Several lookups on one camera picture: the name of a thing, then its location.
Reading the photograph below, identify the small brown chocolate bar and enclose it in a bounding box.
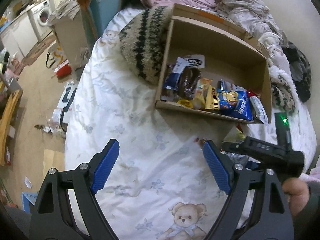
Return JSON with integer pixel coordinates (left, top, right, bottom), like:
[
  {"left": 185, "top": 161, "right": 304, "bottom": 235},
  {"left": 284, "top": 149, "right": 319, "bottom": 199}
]
[{"left": 195, "top": 137, "right": 207, "bottom": 148}]

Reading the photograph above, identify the blue cookie snack bag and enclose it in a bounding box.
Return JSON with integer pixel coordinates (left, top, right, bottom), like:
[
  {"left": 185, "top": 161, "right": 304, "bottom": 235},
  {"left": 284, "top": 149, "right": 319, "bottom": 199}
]
[{"left": 217, "top": 89, "right": 253, "bottom": 121}]

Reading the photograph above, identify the yellow striped snack box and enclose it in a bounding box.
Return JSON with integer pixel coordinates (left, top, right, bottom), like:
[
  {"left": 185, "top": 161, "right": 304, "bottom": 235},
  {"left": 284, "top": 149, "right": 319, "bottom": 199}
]
[{"left": 204, "top": 85, "right": 220, "bottom": 111}]

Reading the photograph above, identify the dark brown chocolate pack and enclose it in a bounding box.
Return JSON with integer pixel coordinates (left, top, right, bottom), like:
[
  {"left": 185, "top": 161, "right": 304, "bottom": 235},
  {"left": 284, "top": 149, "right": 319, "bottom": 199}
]
[{"left": 177, "top": 67, "right": 201, "bottom": 99}]

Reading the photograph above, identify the blue white snack pack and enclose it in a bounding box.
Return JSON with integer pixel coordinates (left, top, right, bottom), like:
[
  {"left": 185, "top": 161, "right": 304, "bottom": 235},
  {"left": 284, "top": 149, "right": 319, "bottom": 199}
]
[{"left": 163, "top": 57, "right": 189, "bottom": 90}]

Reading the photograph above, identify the silver red snack bag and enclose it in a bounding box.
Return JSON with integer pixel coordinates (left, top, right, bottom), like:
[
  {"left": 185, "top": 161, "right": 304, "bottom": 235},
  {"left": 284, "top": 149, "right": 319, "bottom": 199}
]
[{"left": 220, "top": 126, "right": 249, "bottom": 166}]

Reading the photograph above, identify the right hand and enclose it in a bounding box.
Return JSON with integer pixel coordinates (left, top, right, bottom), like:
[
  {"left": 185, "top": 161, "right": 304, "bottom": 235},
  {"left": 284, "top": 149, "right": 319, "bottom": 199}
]
[{"left": 282, "top": 178, "right": 310, "bottom": 217}]

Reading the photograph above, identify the white silver snack wrapper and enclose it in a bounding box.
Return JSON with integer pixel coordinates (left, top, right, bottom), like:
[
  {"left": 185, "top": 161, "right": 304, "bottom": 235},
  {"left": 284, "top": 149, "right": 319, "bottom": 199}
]
[{"left": 249, "top": 96, "right": 268, "bottom": 125}]

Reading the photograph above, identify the white floral bed sheet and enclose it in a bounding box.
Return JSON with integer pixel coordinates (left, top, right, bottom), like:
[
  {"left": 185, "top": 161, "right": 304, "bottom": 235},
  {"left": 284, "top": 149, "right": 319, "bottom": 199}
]
[{"left": 64, "top": 6, "right": 318, "bottom": 240}]

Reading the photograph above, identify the yellow chip bag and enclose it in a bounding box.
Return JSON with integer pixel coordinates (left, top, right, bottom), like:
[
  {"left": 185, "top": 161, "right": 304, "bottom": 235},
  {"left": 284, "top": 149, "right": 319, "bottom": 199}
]
[{"left": 191, "top": 78, "right": 212, "bottom": 109}]

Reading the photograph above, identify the dark clothes pile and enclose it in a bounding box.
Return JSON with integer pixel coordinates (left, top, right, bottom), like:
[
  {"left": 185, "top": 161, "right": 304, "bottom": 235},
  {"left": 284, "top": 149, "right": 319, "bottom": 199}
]
[{"left": 282, "top": 41, "right": 311, "bottom": 103}]

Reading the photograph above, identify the wooden yellow rack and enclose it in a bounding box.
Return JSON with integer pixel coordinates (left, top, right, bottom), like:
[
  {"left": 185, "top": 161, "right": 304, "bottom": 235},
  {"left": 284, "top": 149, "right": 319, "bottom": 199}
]
[{"left": 0, "top": 90, "right": 23, "bottom": 166}]

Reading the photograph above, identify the red container on floor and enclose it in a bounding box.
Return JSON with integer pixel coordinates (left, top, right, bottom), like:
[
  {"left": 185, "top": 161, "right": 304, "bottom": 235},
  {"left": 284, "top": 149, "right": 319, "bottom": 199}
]
[{"left": 54, "top": 60, "right": 72, "bottom": 79}]

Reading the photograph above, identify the brown cardboard box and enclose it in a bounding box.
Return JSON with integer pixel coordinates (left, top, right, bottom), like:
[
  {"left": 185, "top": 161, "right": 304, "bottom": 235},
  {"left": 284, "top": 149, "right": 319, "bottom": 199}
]
[{"left": 155, "top": 4, "right": 272, "bottom": 124}]

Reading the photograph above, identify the white black logo packet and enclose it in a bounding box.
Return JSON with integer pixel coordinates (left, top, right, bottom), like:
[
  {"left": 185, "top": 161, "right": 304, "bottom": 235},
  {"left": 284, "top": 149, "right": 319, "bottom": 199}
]
[{"left": 184, "top": 54, "right": 206, "bottom": 69}]

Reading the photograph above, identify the beige black patterned fuzzy blanket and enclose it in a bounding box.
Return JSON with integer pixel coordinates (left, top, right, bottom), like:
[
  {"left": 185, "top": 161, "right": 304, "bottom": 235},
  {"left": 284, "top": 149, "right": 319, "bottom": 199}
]
[{"left": 119, "top": 6, "right": 173, "bottom": 85}]

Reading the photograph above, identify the white grey crumpled bedding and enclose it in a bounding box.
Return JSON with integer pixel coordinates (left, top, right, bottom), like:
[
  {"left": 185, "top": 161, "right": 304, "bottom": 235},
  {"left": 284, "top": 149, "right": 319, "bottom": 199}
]
[{"left": 216, "top": 0, "right": 288, "bottom": 47}]

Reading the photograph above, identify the white washing machine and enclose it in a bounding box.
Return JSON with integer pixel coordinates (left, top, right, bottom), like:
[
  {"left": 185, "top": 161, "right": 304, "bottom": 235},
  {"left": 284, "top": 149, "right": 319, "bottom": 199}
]
[{"left": 28, "top": 0, "right": 52, "bottom": 42}]

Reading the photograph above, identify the teal cardboard box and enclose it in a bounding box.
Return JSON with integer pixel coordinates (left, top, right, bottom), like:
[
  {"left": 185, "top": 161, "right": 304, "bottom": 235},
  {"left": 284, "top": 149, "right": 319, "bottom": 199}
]
[{"left": 76, "top": 0, "right": 123, "bottom": 48}]

